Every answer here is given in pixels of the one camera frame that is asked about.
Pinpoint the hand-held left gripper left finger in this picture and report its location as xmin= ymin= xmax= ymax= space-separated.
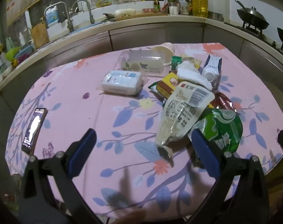
xmin=20 ymin=128 xmax=102 ymax=224

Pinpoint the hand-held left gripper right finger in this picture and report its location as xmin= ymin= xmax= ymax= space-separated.
xmin=186 ymin=128 xmax=270 ymax=224

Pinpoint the green snack bag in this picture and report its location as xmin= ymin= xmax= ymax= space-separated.
xmin=190 ymin=108 xmax=243 ymax=166

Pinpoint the clear plastic noodle bag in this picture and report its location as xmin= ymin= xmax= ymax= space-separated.
xmin=155 ymin=80 xmax=215 ymax=166

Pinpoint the red foil wrapper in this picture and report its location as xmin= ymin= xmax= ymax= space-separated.
xmin=209 ymin=91 xmax=241 ymax=116

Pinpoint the yellow red food box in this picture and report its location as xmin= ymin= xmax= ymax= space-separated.
xmin=156 ymin=72 xmax=186 ymax=98

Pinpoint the white tissue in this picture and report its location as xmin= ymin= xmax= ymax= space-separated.
xmin=175 ymin=61 xmax=213 ymax=90

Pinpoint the green wrapper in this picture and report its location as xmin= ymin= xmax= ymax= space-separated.
xmin=148 ymin=80 xmax=170 ymax=98

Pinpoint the blue white milk carton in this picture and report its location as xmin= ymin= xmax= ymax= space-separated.
xmin=201 ymin=54 xmax=222 ymax=90

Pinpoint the yellow snack packet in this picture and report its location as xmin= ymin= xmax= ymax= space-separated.
xmin=180 ymin=54 xmax=203 ymax=69

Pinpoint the clear plastic bottle green label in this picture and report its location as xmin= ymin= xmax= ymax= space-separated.
xmin=119 ymin=49 xmax=183 ymax=76

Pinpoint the pink white paper cup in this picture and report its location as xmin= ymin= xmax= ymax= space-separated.
xmin=151 ymin=45 xmax=175 ymax=56

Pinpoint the black smartphone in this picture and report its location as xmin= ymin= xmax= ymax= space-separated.
xmin=21 ymin=107 xmax=48 ymax=155

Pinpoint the pink floral tablecloth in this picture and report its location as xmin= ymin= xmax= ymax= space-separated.
xmin=5 ymin=42 xmax=283 ymax=222

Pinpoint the white blue tissue pack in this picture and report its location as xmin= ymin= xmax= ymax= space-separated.
xmin=101 ymin=70 xmax=143 ymax=96

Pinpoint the gas stove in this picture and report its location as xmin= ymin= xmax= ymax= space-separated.
xmin=226 ymin=21 xmax=283 ymax=59

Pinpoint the blue plastic basin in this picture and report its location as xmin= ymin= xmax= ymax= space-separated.
xmin=15 ymin=43 xmax=36 ymax=59

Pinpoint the standing wooden cutting board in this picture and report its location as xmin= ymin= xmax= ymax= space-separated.
xmin=30 ymin=21 xmax=50 ymax=48

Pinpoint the steel wok with lid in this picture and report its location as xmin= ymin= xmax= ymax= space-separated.
xmin=235 ymin=0 xmax=270 ymax=29

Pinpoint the chrome square faucet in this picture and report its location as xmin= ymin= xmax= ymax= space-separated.
xmin=44 ymin=2 xmax=74 ymax=32

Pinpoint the white sink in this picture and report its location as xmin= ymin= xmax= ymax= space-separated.
xmin=48 ymin=12 xmax=90 ymax=40

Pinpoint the chrome gooseneck faucet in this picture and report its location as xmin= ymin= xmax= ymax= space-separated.
xmin=71 ymin=0 xmax=95 ymax=24

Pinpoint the blue white plastic container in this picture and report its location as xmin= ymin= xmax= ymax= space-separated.
xmin=46 ymin=7 xmax=60 ymax=25

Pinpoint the flat wooden cutting board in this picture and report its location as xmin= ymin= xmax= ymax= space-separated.
xmin=113 ymin=13 xmax=167 ymax=20

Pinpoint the large cooking oil bottle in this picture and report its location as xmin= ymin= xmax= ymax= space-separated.
xmin=192 ymin=0 xmax=208 ymax=18

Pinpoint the white plastic jug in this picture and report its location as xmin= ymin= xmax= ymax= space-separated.
xmin=175 ymin=0 xmax=188 ymax=14

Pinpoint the wall poster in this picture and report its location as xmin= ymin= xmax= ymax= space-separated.
xmin=6 ymin=0 xmax=69 ymax=26

